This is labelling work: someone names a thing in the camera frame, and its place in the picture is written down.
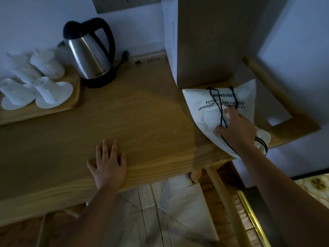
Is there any person's right hand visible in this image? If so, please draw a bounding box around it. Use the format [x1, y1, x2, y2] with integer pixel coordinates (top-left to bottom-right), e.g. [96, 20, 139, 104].
[215, 107, 258, 152]

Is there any person's left hand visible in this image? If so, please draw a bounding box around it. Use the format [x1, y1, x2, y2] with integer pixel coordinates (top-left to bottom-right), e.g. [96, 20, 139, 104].
[86, 139, 127, 191]

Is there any white drawstring bag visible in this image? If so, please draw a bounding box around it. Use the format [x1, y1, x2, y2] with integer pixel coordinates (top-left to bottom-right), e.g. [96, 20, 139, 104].
[182, 79, 272, 160]

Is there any person's left forearm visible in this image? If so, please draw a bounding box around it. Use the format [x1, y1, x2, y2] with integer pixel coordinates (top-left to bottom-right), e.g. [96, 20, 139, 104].
[57, 185, 121, 247]

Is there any person's right forearm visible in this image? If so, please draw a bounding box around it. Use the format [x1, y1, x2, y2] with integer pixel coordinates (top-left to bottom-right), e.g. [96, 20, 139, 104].
[234, 143, 329, 247]

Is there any black kettle base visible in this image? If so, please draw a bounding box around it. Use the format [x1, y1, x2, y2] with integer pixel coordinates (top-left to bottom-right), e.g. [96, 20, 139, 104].
[80, 67, 117, 89]

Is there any wooden tray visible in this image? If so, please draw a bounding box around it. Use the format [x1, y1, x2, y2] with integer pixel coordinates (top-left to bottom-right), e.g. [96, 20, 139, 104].
[0, 71, 82, 126]

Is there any wooden chair with woven seat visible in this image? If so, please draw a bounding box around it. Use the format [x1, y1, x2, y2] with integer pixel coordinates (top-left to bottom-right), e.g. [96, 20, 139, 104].
[36, 55, 322, 247]

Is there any white cup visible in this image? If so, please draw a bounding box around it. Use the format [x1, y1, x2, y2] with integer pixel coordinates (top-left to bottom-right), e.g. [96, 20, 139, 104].
[6, 52, 43, 84]
[30, 50, 65, 80]
[0, 78, 35, 106]
[33, 77, 59, 104]

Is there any brown paper bag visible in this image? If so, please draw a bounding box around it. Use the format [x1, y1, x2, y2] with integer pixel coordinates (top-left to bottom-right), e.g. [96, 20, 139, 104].
[161, 0, 271, 88]

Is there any gold metal floor strip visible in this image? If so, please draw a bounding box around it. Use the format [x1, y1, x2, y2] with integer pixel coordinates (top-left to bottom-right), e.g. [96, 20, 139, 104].
[237, 190, 266, 247]

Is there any steel electric kettle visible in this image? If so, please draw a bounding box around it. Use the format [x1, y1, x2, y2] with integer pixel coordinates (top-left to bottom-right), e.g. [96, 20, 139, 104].
[62, 17, 116, 80]

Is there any desk socket strip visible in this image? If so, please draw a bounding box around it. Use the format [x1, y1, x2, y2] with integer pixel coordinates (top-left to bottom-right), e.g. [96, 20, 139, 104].
[130, 52, 168, 69]

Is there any patterned rug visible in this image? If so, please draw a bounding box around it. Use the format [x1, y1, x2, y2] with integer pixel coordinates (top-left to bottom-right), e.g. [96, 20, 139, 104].
[294, 173, 329, 209]

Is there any black power cable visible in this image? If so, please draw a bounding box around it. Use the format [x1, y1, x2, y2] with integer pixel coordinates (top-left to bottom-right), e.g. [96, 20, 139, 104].
[113, 50, 129, 69]

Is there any metal wall socket plate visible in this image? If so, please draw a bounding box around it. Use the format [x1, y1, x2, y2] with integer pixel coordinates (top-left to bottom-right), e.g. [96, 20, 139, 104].
[91, 0, 162, 14]

